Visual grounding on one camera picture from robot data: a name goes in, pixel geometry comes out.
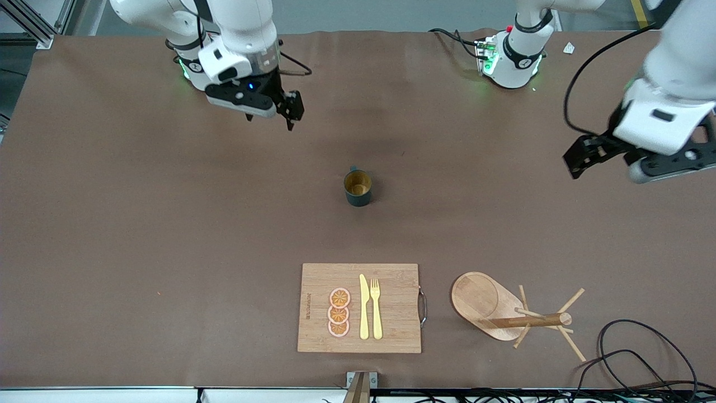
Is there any teal ribbed cup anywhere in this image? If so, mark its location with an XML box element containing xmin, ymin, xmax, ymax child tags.
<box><xmin>343</xmin><ymin>166</ymin><xmax>374</xmax><ymax>208</ymax></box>

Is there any wooden mug tree stand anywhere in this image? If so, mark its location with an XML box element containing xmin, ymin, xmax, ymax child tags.
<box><xmin>451</xmin><ymin>271</ymin><xmax>587</xmax><ymax>363</ymax></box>

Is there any brown table mat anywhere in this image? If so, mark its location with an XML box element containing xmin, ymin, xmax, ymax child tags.
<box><xmin>0</xmin><ymin>29</ymin><xmax>716</xmax><ymax>391</ymax></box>

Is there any yellow plastic knife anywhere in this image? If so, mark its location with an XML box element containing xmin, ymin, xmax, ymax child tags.
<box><xmin>359</xmin><ymin>274</ymin><xmax>370</xmax><ymax>340</ymax></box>

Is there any yellow plastic fork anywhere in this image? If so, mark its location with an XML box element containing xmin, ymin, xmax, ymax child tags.
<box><xmin>370</xmin><ymin>278</ymin><xmax>384</xmax><ymax>340</ymax></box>

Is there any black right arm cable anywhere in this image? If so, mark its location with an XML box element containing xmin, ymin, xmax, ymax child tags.
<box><xmin>277</xmin><ymin>50</ymin><xmax>313</xmax><ymax>77</ymax></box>

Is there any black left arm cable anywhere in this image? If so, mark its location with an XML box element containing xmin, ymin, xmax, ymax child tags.
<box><xmin>563</xmin><ymin>22</ymin><xmax>669</xmax><ymax>137</ymax></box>

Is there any black arm base cable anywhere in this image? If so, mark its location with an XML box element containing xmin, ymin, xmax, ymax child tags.
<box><xmin>429</xmin><ymin>28</ymin><xmax>483</xmax><ymax>60</ymax></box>

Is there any black looped cable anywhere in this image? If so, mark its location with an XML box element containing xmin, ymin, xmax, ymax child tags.
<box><xmin>597</xmin><ymin>319</ymin><xmax>700</xmax><ymax>395</ymax></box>
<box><xmin>571</xmin><ymin>348</ymin><xmax>675</xmax><ymax>403</ymax></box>

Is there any aluminium frame profile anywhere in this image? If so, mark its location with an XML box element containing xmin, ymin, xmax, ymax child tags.
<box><xmin>0</xmin><ymin>0</ymin><xmax>56</xmax><ymax>50</ymax></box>

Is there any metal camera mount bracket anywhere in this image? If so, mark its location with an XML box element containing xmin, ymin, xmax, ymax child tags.
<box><xmin>346</xmin><ymin>371</ymin><xmax>379</xmax><ymax>403</ymax></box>

